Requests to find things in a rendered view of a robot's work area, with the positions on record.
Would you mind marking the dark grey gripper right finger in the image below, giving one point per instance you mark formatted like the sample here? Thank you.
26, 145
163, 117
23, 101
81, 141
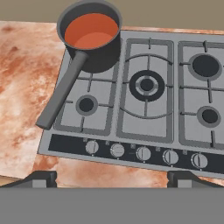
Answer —
180, 177

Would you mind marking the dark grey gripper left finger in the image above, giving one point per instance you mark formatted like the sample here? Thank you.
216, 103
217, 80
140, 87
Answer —
43, 178

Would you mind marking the orange-red marinara sauce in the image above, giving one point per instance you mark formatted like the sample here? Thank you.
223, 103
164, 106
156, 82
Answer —
91, 31

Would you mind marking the silver hob knob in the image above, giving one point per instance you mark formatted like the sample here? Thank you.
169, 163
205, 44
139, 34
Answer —
170, 157
199, 160
117, 150
92, 147
143, 153

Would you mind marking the grey gas hob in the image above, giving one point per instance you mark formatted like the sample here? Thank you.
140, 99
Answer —
151, 99

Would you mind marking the dark grey saucepan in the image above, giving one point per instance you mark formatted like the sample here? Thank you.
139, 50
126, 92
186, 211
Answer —
87, 58

